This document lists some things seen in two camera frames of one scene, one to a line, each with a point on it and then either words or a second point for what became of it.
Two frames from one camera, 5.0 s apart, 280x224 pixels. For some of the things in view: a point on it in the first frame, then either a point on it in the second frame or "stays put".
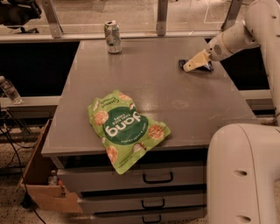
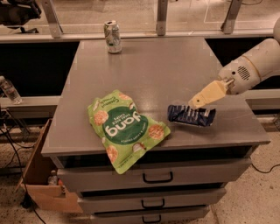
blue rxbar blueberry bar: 207,66 → 203,117
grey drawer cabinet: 168,183 stays put
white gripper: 214,51 → 238,76
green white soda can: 113,37 stays put
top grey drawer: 86,179 stays put
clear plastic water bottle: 10,91 stays put
